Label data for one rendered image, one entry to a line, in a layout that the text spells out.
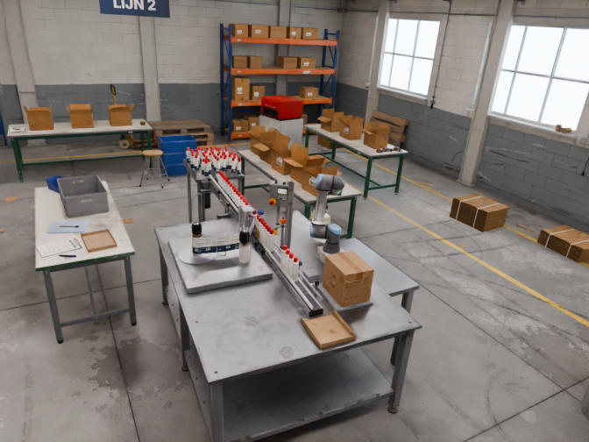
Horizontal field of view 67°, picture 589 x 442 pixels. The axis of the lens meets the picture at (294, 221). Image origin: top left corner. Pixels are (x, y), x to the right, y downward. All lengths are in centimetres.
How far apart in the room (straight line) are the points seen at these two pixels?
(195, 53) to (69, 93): 280
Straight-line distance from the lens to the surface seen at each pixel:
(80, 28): 1053
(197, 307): 325
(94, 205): 487
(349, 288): 320
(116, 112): 860
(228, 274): 352
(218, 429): 304
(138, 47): 1068
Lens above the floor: 271
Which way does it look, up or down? 24 degrees down
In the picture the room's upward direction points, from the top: 4 degrees clockwise
